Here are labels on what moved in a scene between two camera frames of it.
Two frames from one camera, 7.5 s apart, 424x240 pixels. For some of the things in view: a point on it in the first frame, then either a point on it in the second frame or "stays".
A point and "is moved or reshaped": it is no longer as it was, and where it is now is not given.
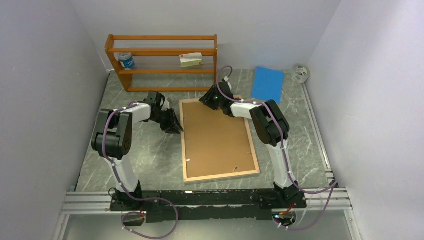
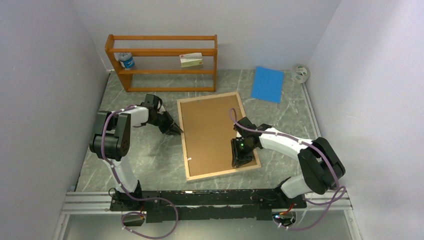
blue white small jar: (126, 59) stays
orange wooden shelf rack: (163, 54) stays
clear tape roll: (300, 73) stays
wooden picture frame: (190, 179) is moved or reshaped
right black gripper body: (211, 100) to (242, 150)
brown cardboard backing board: (216, 143) stays
